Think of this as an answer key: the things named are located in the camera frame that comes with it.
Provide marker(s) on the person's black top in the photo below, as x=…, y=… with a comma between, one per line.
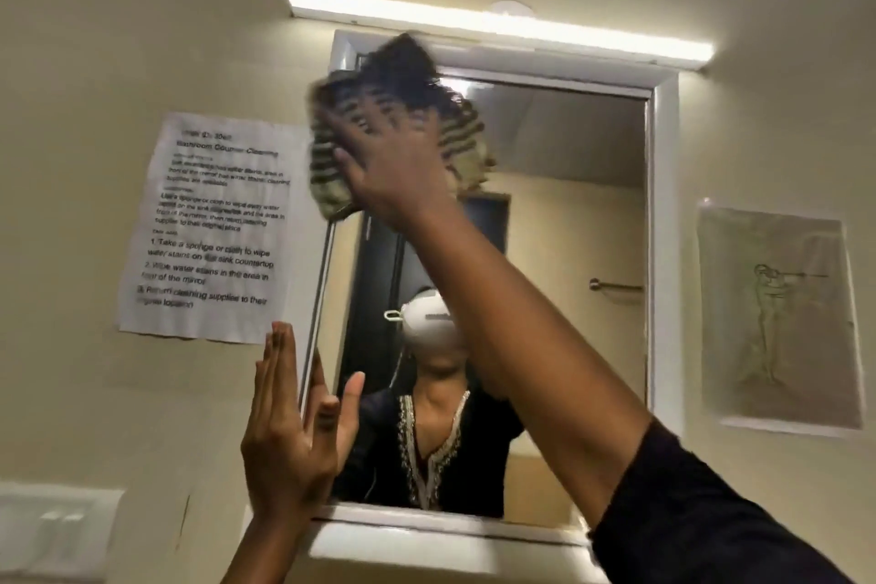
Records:
x=698, y=522

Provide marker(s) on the white tube light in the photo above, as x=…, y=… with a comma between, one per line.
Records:
x=383, y=9

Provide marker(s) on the checkered cleaning cloth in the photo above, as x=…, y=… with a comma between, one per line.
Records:
x=472, y=145

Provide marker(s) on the person's left hand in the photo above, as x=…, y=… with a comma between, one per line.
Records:
x=287, y=453

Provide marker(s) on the paper sheet with figure drawing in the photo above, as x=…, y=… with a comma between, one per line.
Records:
x=780, y=317

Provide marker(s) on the white switch plate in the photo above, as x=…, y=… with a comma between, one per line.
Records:
x=61, y=529

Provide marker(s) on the person's right forearm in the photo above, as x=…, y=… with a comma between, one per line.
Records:
x=534, y=358

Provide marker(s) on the person's right hand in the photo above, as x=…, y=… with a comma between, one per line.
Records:
x=397, y=173

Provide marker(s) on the round white light base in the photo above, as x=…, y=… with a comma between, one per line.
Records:
x=510, y=6

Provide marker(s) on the printed instruction sheet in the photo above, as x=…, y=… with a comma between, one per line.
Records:
x=205, y=228

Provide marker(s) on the white framed mirror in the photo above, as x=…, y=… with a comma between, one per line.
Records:
x=582, y=207

